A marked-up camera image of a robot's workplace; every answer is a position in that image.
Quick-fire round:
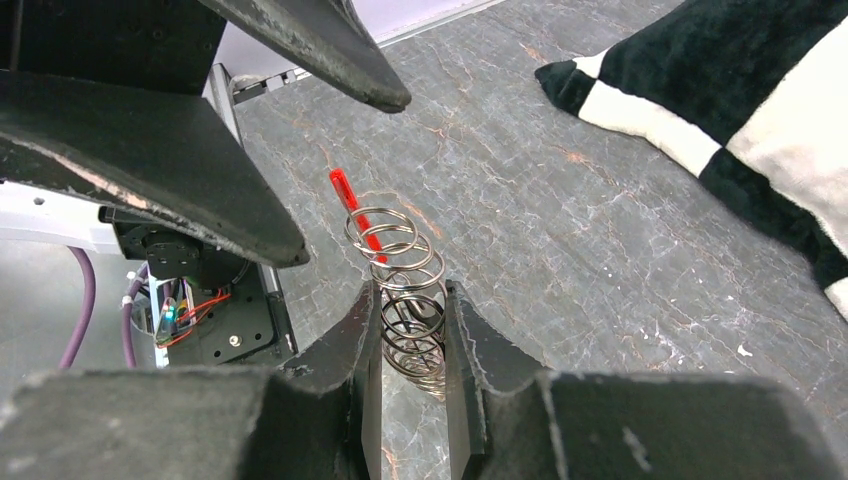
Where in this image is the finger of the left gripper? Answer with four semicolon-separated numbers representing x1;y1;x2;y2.
204;0;411;113
1;71;310;268

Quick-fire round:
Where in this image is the black white checkered pillow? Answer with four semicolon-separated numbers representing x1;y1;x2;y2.
535;1;847;313

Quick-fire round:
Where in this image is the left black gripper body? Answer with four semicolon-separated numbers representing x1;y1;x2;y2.
1;0;226;95

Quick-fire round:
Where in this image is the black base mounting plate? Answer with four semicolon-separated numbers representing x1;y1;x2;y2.
156;265;299;368

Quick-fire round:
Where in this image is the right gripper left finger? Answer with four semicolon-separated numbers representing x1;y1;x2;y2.
282;281;382;479

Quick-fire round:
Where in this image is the metal keyring with red handle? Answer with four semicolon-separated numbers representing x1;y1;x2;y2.
328;168;448;401

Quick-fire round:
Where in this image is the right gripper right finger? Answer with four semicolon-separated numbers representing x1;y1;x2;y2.
444;280;543;479

